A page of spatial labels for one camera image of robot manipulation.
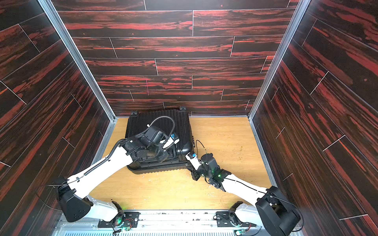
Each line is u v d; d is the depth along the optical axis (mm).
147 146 554
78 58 842
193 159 720
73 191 399
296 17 692
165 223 731
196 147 931
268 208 414
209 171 640
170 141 610
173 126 604
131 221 732
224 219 749
